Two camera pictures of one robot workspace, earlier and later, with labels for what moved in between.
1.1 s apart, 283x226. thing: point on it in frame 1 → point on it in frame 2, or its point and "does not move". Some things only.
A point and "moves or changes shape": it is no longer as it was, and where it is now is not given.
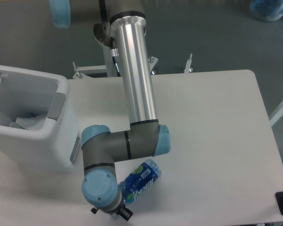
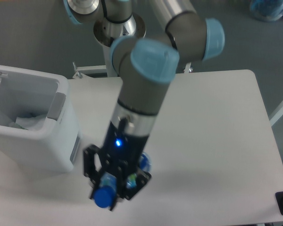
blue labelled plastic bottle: x=140 y=180 moves or changes shape
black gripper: x=122 y=211 → x=120 y=155
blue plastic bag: x=271 y=10 does not move
